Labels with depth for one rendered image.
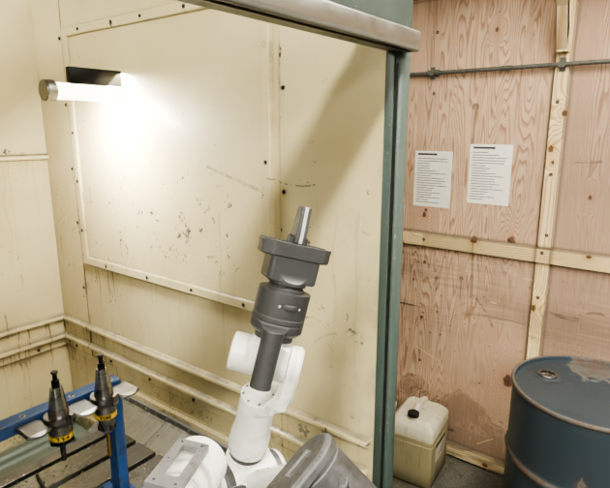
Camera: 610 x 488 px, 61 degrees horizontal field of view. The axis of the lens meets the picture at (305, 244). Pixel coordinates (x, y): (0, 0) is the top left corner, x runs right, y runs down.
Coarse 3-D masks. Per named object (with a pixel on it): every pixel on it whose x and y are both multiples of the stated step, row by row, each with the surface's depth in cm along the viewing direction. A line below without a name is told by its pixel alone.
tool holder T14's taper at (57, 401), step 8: (56, 392) 112; (64, 392) 114; (48, 400) 113; (56, 400) 112; (64, 400) 114; (48, 408) 113; (56, 408) 113; (64, 408) 114; (48, 416) 113; (56, 416) 113; (64, 416) 114
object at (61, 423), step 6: (72, 408) 117; (72, 414) 114; (48, 420) 112; (54, 420) 112; (60, 420) 112; (66, 420) 114; (72, 420) 115; (54, 426) 113; (60, 426) 113; (66, 426) 114
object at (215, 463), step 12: (216, 444) 60; (180, 456) 57; (192, 456) 56; (216, 456) 59; (180, 468) 55; (204, 468) 56; (216, 468) 58; (192, 480) 54; (204, 480) 56; (216, 480) 57
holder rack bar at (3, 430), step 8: (112, 376) 132; (88, 384) 128; (112, 384) 129; (72, 392) 124; (80, 392) 124; (88, 392) 124; (72, 400) 121; (88, 400) 124; (32, 408) 117; (40, 408) 117; (16, 416) 113; (24, 416) 114; (32, 416) 114; (40, 416) 115; (0, 424) 110; (8, 424) 110; (16, 424) 111; (0, 432) 109; (8, 432) 110; (0, 440) 109
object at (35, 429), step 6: (36, 420) 114; (18, 426) 112; (24, 426) 112; (30, 426) 112; (36, 426) 112; (42, 426) 112; (48, 426) 112; (18, 432) 110; (24, 432) 110; (30, 432) 110; (36, 432) 110; (42, 432) 110; (48, 432) 111; (24, 438) 108; (30, 438) 108; (36, 438) 108
